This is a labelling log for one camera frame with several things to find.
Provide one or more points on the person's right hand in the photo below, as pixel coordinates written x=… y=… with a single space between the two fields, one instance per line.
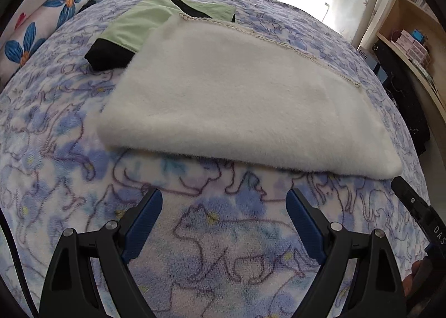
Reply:
x=416 y=278

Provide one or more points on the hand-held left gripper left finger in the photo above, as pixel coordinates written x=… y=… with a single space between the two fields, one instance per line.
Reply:
x=143 y=224

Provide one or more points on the small teal box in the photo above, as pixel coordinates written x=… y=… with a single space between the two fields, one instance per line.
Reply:
x=419 y=35

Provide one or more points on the stack of pink boxes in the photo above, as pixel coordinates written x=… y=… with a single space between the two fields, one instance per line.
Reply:
x=414 y=51

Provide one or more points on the light green black-trim jacket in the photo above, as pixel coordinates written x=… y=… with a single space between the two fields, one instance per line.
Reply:
x=132 y=28

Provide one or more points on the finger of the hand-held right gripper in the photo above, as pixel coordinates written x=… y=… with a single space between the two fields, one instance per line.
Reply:
x=423 y=215

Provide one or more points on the blue box with white label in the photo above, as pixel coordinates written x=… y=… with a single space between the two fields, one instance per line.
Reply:
x=374 y=63

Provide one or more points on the wooden shelf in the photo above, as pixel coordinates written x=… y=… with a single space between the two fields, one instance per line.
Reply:
x=393 y=13

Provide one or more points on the blue cat-print blanket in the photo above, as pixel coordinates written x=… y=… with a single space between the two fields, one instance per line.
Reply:
x=209 y=234

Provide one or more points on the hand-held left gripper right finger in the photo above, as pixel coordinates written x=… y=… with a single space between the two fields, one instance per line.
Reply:
x=306 y=227

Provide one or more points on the white fuzzy braid-trim cardigan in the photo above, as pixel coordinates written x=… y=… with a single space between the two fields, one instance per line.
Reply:
x=226 y=95

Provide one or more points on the blue flower print pillow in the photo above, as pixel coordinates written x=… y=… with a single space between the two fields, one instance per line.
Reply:
x=35 y=25

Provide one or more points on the black bag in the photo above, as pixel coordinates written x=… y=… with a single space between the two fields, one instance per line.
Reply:
x=418 y=126

